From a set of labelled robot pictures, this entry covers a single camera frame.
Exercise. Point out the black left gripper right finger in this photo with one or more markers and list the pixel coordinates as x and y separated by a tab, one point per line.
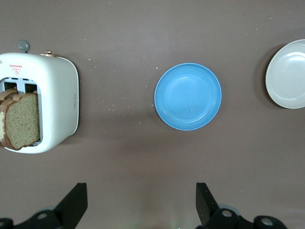
209	214

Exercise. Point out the copper toaster dial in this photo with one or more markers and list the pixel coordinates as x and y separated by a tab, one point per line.
48	53

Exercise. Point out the blue plate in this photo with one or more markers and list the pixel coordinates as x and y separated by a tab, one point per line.
188	96

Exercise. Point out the white toaster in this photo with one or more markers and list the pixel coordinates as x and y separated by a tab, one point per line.
57	95

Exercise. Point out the brown bread slice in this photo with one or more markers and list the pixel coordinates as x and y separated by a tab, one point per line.
6	95
23	121

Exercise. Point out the beige plate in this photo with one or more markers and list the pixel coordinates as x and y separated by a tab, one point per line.
288	76

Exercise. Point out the grey toaster lever knob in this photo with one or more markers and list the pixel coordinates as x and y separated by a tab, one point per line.
23	45

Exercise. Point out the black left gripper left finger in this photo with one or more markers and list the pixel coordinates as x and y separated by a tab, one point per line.
64	212

